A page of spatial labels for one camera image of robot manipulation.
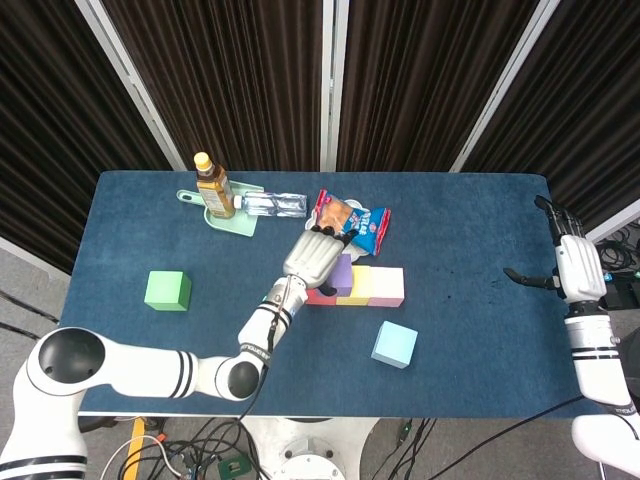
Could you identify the silver partition post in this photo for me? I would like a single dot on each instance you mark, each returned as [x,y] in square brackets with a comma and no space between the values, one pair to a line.
[130,85]
[505,85]
[334,85]

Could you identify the blue table cloth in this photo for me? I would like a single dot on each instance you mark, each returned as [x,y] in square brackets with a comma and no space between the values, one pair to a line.
[320,375]

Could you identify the mint green plastic scoop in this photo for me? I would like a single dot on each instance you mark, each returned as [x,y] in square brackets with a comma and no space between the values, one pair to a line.
[240,227]

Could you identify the pink foam cube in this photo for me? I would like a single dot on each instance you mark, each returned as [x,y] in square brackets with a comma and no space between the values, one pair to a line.
[387,285]

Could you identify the green circuit board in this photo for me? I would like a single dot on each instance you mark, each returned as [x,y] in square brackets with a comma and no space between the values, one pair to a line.
[232,467]

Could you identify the light blue foam cube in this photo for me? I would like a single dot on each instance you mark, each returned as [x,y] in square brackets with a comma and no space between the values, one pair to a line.
[395,345]

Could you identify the clear plastic water bottle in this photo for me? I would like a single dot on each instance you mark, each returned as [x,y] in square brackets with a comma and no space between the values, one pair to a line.
[272,204]

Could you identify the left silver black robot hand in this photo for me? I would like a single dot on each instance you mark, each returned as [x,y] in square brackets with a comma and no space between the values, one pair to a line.
[312,257]

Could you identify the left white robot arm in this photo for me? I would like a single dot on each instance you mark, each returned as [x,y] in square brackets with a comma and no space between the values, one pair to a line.
[140,372]

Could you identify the silver partition rail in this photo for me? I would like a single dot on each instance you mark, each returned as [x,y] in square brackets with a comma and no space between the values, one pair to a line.
[25,255]
[612,225]

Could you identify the yellow capped tea bottle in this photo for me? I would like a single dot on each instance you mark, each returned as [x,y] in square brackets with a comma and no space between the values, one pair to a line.
[215,195]

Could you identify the dark brown pleated curtain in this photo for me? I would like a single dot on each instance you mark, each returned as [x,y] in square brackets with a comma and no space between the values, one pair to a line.
[50,125]
[425,75]
[225,75]
[590,100]

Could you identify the yellow foam cube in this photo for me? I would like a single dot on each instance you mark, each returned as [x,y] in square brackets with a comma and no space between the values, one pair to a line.
[361,282]

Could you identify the green foam cube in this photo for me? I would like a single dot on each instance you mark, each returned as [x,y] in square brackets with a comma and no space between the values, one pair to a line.
[165,292]

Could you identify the red foam cube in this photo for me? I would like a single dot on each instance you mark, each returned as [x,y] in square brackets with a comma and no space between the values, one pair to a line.
[320,299]

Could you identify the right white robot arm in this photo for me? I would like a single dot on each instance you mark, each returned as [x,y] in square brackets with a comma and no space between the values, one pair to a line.
[595,350]

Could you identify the blue red snack bag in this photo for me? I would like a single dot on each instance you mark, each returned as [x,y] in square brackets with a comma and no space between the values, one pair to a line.
[370,225]

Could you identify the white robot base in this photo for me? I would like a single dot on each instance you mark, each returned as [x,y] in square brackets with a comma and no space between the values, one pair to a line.
[310,450]

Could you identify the purple foam cube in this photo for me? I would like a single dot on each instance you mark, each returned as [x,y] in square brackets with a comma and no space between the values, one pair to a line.
[344,272]

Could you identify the white scalloped plate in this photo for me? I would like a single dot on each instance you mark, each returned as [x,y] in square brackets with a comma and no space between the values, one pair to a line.
[356,254]

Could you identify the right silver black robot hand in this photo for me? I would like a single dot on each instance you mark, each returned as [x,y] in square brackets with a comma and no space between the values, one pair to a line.
[580,270]

